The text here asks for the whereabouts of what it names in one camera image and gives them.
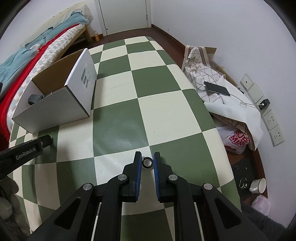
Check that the teal blanket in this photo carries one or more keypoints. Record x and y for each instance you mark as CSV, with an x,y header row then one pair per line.
x,y
16,63

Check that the patterned fabric tote bag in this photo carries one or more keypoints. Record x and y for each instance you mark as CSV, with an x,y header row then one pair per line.
x,y
196,66

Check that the white paper sheet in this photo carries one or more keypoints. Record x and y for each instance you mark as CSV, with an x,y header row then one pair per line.
x,y
237,111

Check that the white red plastic bag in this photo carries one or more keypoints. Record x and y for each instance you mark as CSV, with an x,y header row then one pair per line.
x,y
233,139

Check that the black smartphone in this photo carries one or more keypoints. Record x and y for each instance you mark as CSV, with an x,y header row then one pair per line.
x,y
214,88

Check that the white door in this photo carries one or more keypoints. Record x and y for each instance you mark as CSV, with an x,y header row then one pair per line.
x,y
123,15

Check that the black wristband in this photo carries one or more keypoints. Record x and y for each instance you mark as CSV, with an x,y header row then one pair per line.
x,y
33,98

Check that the white mug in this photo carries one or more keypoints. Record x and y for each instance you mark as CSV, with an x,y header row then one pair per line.
x,y
258,186

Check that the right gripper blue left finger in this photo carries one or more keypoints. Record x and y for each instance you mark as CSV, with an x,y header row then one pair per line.
x,y
133,171

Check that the green white checkered tablecloth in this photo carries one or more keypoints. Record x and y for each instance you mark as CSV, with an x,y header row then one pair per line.
x,y
142,102

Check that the patterned white mattress sheet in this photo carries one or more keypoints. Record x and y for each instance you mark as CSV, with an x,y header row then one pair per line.
x,y
45,61

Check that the small white plastic bag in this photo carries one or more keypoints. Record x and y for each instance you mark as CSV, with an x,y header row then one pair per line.
x,y
261,204

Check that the red bedspread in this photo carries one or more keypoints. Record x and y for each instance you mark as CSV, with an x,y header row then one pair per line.
x,y
6,101

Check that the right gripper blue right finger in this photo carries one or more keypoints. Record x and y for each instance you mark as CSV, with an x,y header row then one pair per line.
x,y
164,190

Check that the black charger plug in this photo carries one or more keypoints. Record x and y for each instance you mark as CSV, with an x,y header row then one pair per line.
x,y
264,104

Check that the white cardboard box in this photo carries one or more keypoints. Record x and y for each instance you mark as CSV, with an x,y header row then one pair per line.
x,y
67,87

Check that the white wall socket strip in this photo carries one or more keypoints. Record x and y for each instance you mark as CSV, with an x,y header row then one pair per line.
x,y
268,116

